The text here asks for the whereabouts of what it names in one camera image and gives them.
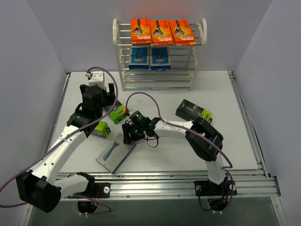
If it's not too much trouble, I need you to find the white chrome-bar shelf rack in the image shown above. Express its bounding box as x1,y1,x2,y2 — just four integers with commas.
112,18,207,91

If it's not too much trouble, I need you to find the small orange Gillette razor box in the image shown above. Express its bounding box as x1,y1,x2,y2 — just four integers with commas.
130,18,152,45

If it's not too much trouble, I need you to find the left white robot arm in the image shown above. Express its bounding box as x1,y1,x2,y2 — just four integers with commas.
16,83,116,213

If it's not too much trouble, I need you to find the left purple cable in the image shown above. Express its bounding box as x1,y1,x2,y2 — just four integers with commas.
0,66,119,214

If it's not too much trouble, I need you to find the grey Harry's box blue razor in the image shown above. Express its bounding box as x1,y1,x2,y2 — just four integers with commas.
96,133,136,174

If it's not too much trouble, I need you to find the orange Gillette Fusion5 razor box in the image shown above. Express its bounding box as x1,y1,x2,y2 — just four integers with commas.
169,19,196,46

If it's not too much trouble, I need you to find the black green Gillette Labs carton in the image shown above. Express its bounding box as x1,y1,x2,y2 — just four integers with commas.
91,121,111,138

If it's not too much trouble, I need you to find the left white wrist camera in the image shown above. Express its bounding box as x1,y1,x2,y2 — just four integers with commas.
85,72,105,89

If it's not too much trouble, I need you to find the purple cable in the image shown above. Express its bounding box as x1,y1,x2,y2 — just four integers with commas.
0,66,119,214
125,91,236,212

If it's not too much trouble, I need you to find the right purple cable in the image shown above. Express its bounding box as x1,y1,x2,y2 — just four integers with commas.
125,91,236,212

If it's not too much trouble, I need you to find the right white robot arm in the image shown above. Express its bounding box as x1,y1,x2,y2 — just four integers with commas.
122,111,237,197

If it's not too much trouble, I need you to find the Harry's blade cartridge pack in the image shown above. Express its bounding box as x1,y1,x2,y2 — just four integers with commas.
150,47,171,71

